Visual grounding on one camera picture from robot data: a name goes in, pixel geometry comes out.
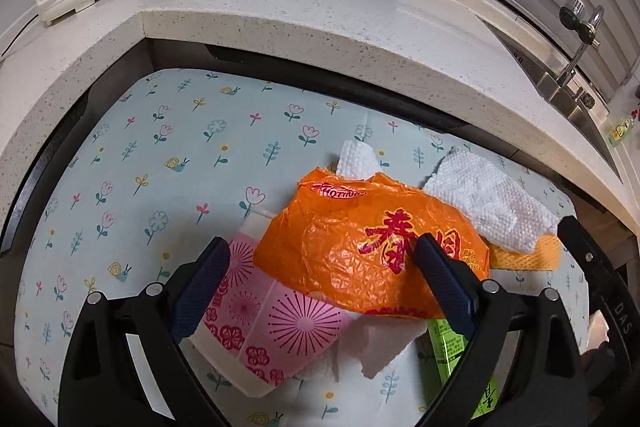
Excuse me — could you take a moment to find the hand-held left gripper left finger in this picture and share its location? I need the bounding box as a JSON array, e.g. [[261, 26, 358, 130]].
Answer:
[[57, 236, 231, 427]]

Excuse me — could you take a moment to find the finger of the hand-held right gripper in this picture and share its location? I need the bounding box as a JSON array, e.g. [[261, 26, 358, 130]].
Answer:
[[557, 215, 613, 293]]

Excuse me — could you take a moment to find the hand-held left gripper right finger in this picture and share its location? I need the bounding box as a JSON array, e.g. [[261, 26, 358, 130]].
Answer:
[[414, 233, 591, 427]]

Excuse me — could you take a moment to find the pink patterned paper pack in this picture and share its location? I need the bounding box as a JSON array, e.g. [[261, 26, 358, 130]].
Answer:
[[192, 212, 352, 399]]

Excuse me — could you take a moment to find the orange plastic bag red print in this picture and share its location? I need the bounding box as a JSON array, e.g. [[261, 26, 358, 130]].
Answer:
[[253, 167, 492, 321]]

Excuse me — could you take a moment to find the orange waffle sponge cloth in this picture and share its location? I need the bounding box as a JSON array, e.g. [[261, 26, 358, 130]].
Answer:
[[487, 234, 562, 273]]

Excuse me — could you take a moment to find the green printed packet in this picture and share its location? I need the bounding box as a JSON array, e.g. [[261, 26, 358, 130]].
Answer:
[[427, 317, 501, 424]]

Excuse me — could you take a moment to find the white paper towel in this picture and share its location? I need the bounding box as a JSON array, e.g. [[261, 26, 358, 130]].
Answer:
[[424, 146, 560, 254], [295, 314, 428, 427], [336, 139, 387, 181]]

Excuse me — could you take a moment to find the floral light blue tablecloth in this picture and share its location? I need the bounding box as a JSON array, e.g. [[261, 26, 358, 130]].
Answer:
[[10, 67, 591, 427]]

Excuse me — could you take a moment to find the stainless steel sink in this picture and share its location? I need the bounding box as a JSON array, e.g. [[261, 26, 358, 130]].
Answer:
[[480, 19, 622, 180]]

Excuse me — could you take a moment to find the chrome kitchen faucet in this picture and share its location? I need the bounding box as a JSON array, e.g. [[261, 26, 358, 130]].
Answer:
[[554, 0, 607, 94]]

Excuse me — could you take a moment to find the white stone kitchen counter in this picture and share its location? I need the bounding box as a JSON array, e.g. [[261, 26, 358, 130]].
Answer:
[[0, 0, 640, 230]]

